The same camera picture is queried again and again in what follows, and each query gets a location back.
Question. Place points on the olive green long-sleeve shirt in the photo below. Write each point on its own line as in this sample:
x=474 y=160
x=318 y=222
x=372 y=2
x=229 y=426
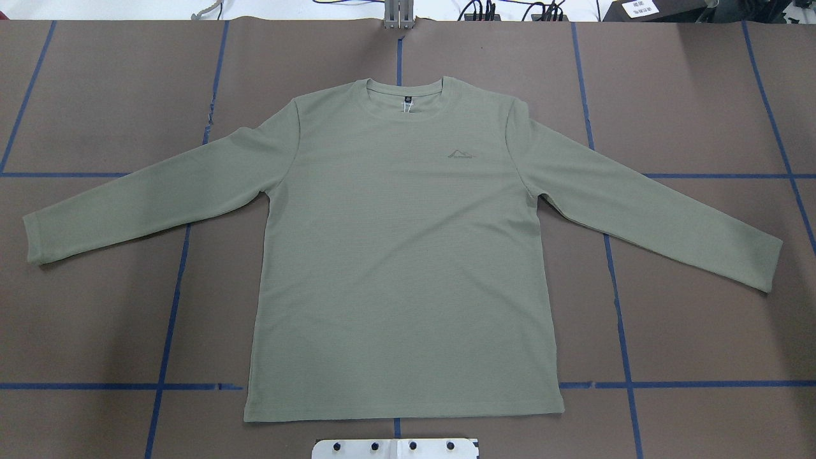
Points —
x=403 y=273

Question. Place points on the aluminium frame post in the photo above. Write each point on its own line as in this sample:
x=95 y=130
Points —
x=399 y=14

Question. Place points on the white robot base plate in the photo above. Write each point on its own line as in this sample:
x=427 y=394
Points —
x=397 y=448

